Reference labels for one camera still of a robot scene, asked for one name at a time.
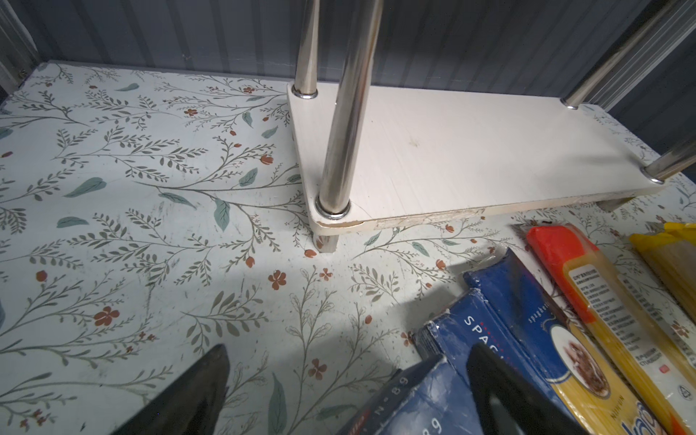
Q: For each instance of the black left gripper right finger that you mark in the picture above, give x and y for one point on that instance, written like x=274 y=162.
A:
x=507 y=404

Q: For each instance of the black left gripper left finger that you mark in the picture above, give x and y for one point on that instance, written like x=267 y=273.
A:
x=190 y=405

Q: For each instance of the red yellow spaghetti bag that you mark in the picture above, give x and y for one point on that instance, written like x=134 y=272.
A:
x=661 y=371

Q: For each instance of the white two-tier metal shelf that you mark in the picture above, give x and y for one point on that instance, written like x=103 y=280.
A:
x=373 y=157

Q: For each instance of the blue Barilla rigatoni box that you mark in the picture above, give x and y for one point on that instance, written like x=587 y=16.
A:
x=427 y=398

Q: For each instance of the blue Barilla spaghetti box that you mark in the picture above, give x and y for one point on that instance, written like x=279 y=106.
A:
x=467 y=337

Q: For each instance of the blue yellow spaghetti bag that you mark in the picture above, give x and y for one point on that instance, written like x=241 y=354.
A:
x=510 y=313

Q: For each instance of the yellow spaghetti bag left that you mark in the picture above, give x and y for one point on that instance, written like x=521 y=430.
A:
x=671 y=255

